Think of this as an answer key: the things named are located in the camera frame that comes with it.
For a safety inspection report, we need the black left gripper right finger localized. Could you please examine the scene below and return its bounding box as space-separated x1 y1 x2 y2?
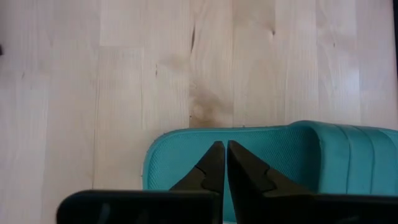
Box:
227 140 398 224

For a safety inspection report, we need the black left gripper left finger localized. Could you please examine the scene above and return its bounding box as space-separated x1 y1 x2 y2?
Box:
56 140 226 224

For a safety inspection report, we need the teal rubber slide sandal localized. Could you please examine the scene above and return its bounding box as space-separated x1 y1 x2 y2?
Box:
142 120 398 223

